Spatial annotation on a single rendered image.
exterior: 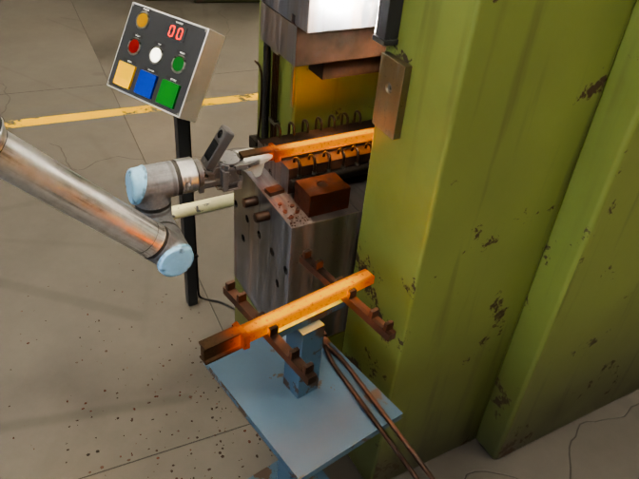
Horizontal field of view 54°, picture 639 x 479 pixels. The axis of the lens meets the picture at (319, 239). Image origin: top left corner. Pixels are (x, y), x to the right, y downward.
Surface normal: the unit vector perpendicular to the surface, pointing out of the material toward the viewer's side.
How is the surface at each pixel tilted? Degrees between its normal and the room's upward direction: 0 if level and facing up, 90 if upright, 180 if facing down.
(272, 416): 0
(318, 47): 90
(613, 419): 0
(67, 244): 0
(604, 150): 90
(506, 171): 90
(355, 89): 90
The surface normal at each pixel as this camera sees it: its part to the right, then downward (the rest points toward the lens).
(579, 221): -0.87, 0.23
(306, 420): 0.07, -0.80
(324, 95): 0.47, 0.55
